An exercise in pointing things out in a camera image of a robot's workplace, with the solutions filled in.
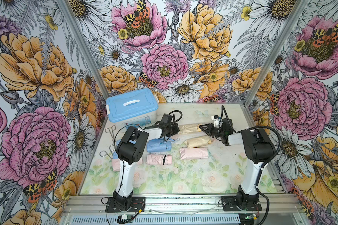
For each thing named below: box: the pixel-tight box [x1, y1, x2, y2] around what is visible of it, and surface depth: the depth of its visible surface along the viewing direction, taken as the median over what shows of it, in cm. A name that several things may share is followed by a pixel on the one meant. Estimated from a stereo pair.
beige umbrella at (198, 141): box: [184, 135, 213, 149], surface depth 96 cm
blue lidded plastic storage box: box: [105, 88, 160, 132], surface depth 99 cm
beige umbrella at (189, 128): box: [178, 123, 203, 135], surface depth 101 cm
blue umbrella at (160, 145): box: [146, 137, 181, 153], surface depth 94 cm
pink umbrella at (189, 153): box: [179, 147, 209, 160], surface depth 92 cm
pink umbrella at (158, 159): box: [145, 154, 172, 165], surface depth 89 cm
